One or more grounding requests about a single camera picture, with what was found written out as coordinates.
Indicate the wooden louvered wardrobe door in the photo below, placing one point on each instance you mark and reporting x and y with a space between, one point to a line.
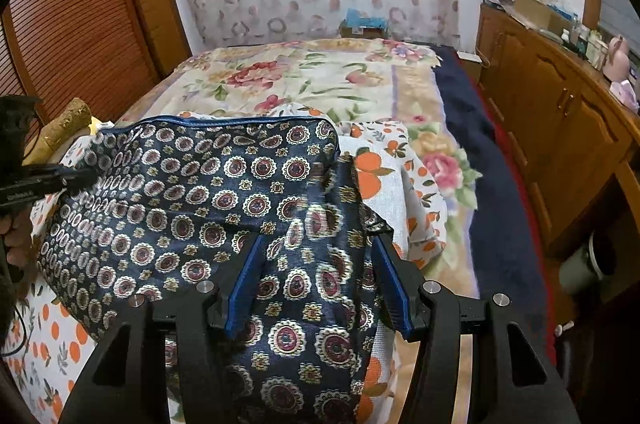
75 29

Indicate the pink tissue pack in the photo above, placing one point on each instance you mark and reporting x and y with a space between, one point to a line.
627 94

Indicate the floral blanket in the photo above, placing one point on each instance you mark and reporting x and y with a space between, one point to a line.
300 79

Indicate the navy blanket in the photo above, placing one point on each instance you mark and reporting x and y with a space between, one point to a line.
490 184

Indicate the wooden cabinet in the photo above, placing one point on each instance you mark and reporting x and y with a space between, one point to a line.
550 104

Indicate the grey waste bin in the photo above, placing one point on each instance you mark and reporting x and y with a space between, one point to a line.
582 264

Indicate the open cardboard box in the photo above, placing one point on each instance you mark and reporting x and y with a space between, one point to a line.
540 15

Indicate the navy patterned satin shirt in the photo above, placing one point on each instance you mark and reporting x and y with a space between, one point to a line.
200 204

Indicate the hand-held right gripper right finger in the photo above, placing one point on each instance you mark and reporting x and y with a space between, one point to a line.
393 289

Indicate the pink kettle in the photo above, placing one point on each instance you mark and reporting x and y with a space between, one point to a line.
617 59

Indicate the person's left hand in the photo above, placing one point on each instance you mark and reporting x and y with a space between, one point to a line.
17 249

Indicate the brown sunflower print cloth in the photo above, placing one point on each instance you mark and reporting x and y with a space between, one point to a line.
65 122

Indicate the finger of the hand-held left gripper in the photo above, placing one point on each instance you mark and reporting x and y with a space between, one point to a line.
75 178

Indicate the cardboard box with blue cloth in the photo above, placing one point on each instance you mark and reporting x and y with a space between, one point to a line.
365 24

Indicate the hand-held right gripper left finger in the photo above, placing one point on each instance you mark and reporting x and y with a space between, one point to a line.
245 289

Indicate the cluster of small bottles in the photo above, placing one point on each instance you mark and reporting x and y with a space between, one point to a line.
585 44

